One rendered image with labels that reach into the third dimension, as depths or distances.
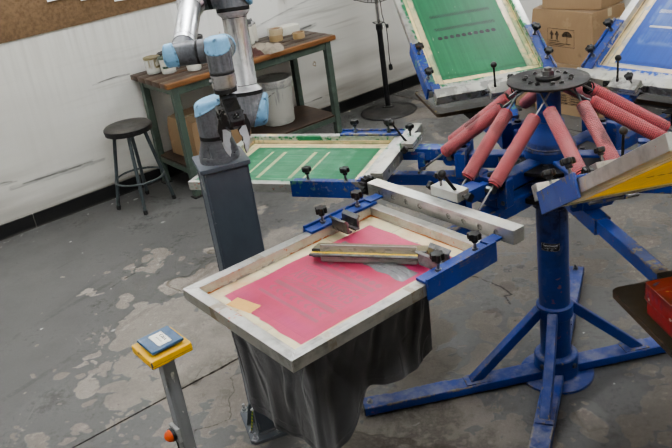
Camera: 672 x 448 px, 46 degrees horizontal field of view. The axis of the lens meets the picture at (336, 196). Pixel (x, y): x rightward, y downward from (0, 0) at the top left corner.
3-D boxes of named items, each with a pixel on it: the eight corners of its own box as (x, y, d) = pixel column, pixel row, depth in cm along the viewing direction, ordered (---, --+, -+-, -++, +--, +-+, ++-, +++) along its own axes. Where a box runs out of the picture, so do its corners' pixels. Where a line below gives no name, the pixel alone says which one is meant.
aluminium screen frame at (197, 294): (293, 373, 203) (291, 361, 202) (184, 299, 247) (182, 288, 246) (495, 256, 246) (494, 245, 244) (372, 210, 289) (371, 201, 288)
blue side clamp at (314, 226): (314, 247, 271) (311, 229, 268) (305, 243, 274) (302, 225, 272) (378, 216, 287) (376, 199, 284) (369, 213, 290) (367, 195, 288)
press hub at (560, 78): (566, 414, 315) (559, 88, 262) (491, 375, 344) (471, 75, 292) (623, 369, 336) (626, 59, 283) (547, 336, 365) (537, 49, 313)
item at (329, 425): (332, 466, 231) (311, 345, 214) (324, 460, 233) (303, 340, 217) (442, 391, 256) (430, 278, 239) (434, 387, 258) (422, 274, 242)
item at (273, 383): (326, 472, 230) (304, 349, 213) (243, 406, 264) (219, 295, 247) (334, 467, 232) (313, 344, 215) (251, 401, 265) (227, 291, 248)
